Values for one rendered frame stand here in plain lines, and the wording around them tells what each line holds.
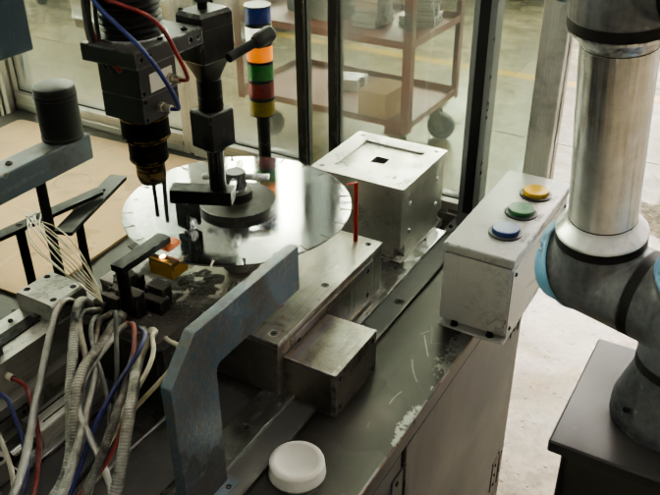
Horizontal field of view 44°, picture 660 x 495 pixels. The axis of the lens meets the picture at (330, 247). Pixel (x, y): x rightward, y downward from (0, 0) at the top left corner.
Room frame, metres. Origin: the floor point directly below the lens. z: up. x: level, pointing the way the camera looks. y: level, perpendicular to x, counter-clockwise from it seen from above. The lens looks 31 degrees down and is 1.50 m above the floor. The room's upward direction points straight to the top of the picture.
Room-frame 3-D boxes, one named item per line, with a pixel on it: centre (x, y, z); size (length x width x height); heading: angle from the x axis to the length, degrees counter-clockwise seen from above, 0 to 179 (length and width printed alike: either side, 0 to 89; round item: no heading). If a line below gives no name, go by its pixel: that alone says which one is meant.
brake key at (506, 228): (1.04, -0.26, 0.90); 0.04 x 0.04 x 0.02
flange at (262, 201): (1.04, 0.13, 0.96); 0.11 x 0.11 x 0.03
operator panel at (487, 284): (1.11, -0.28, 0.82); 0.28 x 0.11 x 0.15; 149
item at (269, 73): (1.34, 0.12, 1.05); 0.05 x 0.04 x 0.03; 59
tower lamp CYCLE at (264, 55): (1.34, 0.12, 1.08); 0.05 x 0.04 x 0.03; 59
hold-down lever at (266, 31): (0.98, 0.11, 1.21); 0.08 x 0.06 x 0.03; 149
